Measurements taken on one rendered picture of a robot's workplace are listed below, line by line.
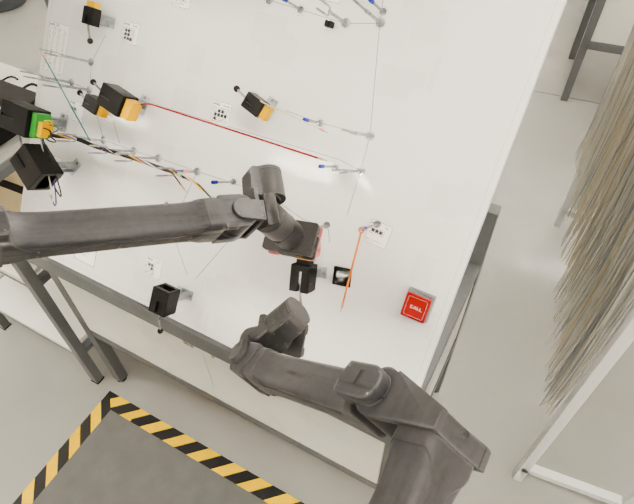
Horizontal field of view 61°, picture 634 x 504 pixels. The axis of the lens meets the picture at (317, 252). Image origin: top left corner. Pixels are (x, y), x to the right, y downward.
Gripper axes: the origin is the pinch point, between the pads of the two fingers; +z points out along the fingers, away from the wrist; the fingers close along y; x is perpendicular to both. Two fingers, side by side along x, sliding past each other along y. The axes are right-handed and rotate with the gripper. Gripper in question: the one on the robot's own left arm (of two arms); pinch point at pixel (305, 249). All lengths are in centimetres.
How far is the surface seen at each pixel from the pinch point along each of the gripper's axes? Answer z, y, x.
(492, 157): -3.1, -32.6, -22.5
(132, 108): -12.1, 43.3, -21.8
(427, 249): 5.0, -23.1, -5.4
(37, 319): 67, 131, 31
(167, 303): 5.4, 31.7, 16.6
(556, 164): 206, -49, -120
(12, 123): -14, 75, -15
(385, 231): 4.1, -14.2, -7.5
